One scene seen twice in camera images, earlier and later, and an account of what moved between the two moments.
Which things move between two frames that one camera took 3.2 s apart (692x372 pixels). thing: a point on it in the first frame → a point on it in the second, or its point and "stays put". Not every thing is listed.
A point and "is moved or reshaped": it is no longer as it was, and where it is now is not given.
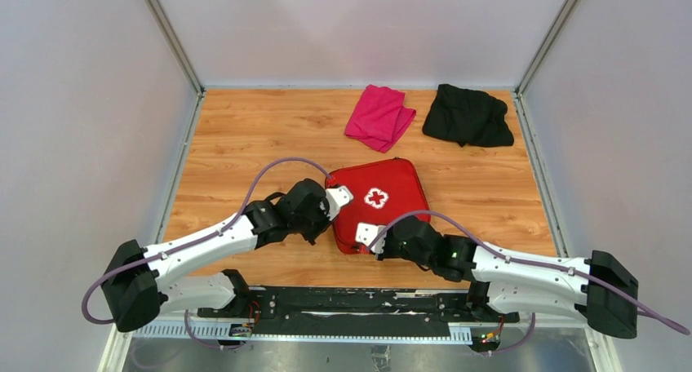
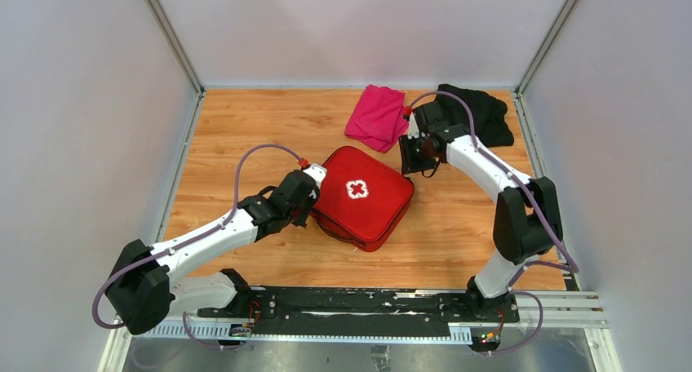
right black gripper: (386, 251) → (409, 165)
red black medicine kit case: (383, 192) is moved or reshaped
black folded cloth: (468, 117) stays put
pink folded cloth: (380, 118) stays put
